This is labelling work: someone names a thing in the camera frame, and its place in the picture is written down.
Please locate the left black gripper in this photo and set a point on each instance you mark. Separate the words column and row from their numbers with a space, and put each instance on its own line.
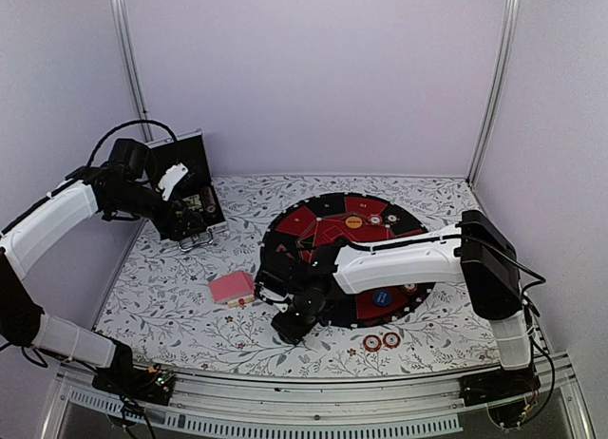
column 177, row 231

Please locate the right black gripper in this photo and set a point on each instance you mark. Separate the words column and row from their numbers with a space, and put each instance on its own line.
column 290, row 333

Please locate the pink playing card deck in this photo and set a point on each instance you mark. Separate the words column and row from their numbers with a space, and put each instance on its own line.
column 231, row 287

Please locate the orange chip stack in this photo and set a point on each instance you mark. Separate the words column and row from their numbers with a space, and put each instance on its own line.
column 372, row 343

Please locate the blue small blind button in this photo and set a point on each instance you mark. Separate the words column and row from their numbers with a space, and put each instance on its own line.
column 382, row 298

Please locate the orange big blind button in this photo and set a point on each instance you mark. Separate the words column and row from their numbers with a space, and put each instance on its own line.
column 354, row 222

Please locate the orange chip sector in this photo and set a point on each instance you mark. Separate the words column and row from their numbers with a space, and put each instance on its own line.
column 410, row 288

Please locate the dark chip top sector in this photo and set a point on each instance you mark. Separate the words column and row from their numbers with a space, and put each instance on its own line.
column 391, row 218

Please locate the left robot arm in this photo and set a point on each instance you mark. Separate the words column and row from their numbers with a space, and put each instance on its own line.
column 46, row 226

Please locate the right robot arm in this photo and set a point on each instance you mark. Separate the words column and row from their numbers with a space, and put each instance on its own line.
column 472, row 251

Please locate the wooden card holder block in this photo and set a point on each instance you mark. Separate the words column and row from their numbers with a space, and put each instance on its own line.
column 241, row 301

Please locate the aluminium poker chip case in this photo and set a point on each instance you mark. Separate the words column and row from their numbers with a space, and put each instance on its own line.
column 196, row 188

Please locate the round red black poker mat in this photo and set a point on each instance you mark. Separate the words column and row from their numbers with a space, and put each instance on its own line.
column 318, row 221

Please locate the floral table cloth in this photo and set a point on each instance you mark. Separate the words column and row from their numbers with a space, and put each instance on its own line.
column 161, row 305

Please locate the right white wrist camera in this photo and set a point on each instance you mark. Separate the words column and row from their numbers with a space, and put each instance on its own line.
column 269, row 296

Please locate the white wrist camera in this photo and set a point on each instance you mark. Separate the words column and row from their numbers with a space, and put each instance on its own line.
column 269, row 296
column 168, row 181

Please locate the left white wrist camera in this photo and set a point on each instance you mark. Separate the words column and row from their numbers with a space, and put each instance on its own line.
column 168, row 181

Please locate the front aluminium rail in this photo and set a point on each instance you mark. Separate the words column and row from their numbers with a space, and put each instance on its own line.
column 223, row 405

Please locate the left aluminium frame post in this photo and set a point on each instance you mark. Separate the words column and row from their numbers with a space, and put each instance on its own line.
column 121, row 24

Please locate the aluminium frame post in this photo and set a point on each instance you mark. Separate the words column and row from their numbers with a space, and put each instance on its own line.
column 121, row 24
column 508, row 31

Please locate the right aluminium frame post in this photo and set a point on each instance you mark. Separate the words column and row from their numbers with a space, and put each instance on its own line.
column 508, row 31

